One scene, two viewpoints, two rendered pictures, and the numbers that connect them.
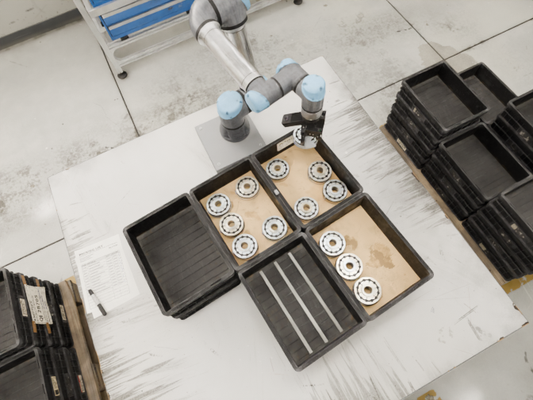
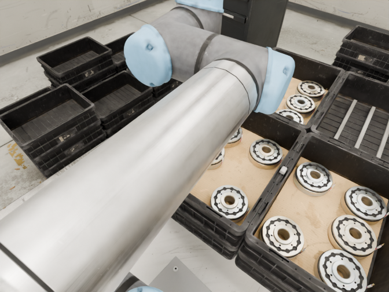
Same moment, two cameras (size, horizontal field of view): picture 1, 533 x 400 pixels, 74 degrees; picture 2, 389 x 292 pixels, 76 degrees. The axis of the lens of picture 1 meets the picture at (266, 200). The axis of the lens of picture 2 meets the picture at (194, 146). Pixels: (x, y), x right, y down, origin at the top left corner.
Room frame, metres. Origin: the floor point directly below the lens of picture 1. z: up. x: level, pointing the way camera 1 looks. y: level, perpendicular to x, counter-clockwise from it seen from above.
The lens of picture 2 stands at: (0.97, 0.17, 1.48)
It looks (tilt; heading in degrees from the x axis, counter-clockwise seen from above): 50 degrees down; 241
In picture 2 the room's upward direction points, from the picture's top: straight up
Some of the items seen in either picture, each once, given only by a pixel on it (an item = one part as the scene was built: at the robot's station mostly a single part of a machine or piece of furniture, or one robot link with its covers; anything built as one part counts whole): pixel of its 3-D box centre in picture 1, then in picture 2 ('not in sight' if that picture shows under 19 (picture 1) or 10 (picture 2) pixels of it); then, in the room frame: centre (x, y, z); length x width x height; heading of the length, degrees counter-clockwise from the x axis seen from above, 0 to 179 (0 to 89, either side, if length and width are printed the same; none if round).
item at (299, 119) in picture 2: (332, 243); (288, 119); (0.36, -0.23, 0.86); 0.10 x 0.10 x 0.01
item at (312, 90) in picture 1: (312, 93); (198, 21); (0.75, -0.21, 1.29); 0.09 x 0.08 x 0.11; 29
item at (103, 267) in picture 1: (104, 274); not in sight; (0.43, 0.77, 0.70); 0.33 x 0.23 x 0.01; 18
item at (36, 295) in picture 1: (38, 304); not in sight; (0.41, 1.25, 0.41); 0.31 x 0.02 x 0.16; 18
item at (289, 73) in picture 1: (289, 78); (173, 50); (0.83, -0.14, 1.29); 0.11 x 0.11 x 0.08; 29
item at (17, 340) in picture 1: (14, 322); not in sight; (0.34, 1.40, 0.37); 0.40 x 0.30 x 0.45; 18
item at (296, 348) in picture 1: (299, 298); (366, 128); (0.17, -0.06, 0.87); 0.40 x 0.30 x 0.11; 24
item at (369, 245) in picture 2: (231, 224); (353, 234); (0.51, 0.16, 0.86); 0.10 x 0.10 x 0.01
